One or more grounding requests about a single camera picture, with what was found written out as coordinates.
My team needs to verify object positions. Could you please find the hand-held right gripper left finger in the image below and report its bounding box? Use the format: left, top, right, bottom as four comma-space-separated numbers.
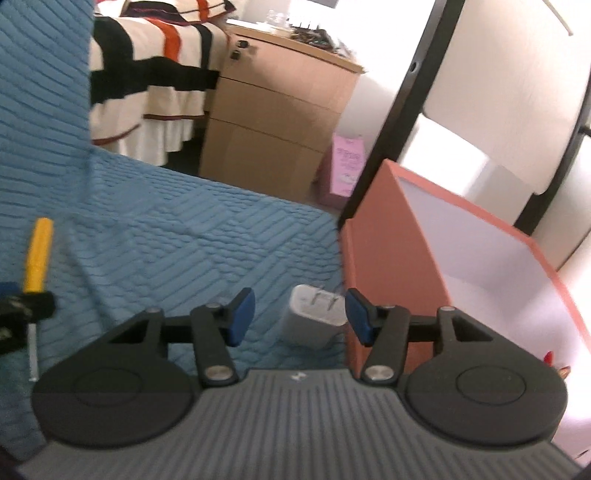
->
95, 287, 257, 388

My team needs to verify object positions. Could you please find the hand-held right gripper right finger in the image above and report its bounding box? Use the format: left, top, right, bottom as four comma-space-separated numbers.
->
345, 287, 499, 384

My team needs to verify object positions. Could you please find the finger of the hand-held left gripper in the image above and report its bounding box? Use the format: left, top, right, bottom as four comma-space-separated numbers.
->
0, 281, 57, 357

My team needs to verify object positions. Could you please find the yellow handled screwdriver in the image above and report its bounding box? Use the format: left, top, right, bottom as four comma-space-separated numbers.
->
25, 217, 55, 382

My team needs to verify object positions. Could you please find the white plug adapter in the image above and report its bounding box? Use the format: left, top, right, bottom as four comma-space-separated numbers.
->
282, 284, 350, 350

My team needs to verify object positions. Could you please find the orange cardboard box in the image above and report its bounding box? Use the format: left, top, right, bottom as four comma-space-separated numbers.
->
339, 159, 591, 467

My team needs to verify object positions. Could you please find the red and black device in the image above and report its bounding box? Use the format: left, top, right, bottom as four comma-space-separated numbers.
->
542, 349, 574, 378

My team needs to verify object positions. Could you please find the pink paper bag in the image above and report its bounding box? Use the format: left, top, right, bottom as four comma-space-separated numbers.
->
316, 133, 370, 209

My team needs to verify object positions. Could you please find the wooden bedside cabinet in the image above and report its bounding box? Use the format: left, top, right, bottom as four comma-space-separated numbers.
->
198, 21, 366, 204

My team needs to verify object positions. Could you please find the striped bed blanket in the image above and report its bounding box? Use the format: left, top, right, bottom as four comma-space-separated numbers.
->
88, 0, 236, 167

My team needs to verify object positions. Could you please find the beige black framed folding chair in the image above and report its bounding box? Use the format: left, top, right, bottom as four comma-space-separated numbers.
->
337, 0, 591, 271

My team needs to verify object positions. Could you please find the clutter on nightstand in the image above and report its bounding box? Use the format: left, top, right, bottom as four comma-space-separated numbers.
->
291, 28, 363, 61

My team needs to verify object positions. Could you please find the group of small bottles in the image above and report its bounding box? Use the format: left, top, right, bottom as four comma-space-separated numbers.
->
265, 9, 324, 31

